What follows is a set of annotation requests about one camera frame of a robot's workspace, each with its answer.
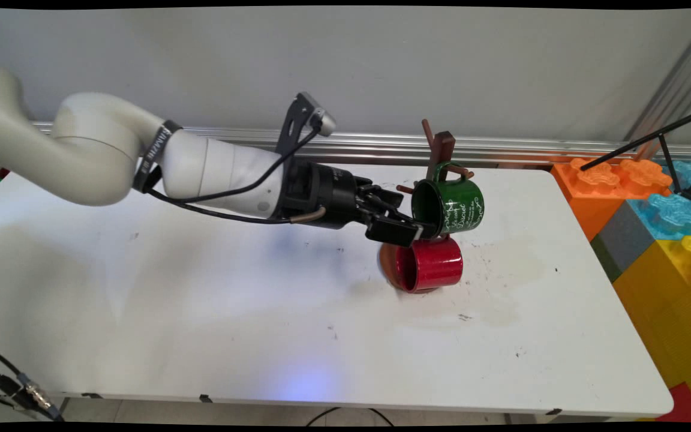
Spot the black camera cable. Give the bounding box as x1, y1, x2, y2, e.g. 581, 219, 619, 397
163, 123, 322, 205

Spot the aluminium wall rail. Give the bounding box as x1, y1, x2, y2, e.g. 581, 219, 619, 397
31, 122, 691, 167

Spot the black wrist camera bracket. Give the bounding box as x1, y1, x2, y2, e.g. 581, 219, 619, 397
275, 91, 322, 161

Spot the black cable under table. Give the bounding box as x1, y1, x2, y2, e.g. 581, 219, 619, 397
305, 407, 395, 427

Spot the black printed arm strap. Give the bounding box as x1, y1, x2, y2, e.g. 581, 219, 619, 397
132, 119, 184, 194

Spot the black cable with metal connector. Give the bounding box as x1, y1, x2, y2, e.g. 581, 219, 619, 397
0, 341, 65, 422

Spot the blue and grey giant block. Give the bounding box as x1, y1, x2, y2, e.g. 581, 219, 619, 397
590, 160, 691, 284

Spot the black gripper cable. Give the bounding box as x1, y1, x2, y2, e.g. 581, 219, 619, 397
142, 187, 328, 226

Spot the red enamel mug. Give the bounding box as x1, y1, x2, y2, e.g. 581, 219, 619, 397
394, 236, 464, 294

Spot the green enamel mug white lettering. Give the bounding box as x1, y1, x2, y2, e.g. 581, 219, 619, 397
411, 161, 486, 239

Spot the orange giant building block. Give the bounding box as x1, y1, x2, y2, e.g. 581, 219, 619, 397
550, 157, 671, 242

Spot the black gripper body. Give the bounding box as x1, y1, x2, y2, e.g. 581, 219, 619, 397
281, 159, 383, 232

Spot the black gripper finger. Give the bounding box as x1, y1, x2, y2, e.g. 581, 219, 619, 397
363, 211, 425, 248
374, 186, 413, 212

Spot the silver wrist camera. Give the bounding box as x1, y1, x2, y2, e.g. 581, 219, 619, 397
312, 107, 338, 137

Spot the black tripod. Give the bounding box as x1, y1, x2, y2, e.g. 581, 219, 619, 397
579, 104, 691, 206

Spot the brown wooden mug tree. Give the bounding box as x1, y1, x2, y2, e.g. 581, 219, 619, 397
378, 119, 476, 290

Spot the yellow giant building block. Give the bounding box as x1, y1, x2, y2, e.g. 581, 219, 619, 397
612, 233, 691, 392

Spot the red giant building block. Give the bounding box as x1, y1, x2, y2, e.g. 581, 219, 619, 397
656, 382, 691, 424

